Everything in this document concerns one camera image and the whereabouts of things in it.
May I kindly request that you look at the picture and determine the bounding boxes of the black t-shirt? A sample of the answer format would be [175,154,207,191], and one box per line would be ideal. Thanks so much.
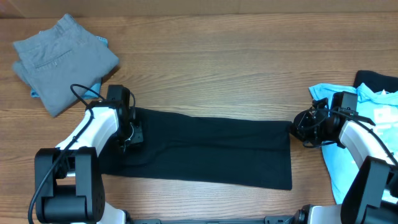
[99,108,292,190]

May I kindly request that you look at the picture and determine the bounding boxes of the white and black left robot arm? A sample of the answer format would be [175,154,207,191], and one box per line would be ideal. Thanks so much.
[27,85,144,223]

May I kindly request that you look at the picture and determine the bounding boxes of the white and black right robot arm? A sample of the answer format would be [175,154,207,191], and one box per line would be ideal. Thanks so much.
[290,91,397,224]

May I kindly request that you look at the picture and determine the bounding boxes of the folded blue garment under trousers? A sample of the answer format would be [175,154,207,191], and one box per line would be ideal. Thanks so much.
[30,36,108,100]

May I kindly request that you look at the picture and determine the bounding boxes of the light blue t-shirt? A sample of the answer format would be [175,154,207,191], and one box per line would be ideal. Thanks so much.
[309,83,397,204]

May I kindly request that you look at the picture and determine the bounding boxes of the dark garment under blue shirt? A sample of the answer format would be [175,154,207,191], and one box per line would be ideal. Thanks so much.
[353,70,398,93]

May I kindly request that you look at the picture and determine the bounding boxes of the folded grey trousers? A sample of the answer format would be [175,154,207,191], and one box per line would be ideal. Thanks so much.
[13,14,119,117]

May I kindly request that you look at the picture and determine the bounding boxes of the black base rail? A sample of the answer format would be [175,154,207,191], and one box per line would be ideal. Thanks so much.
[127,215,294,224]

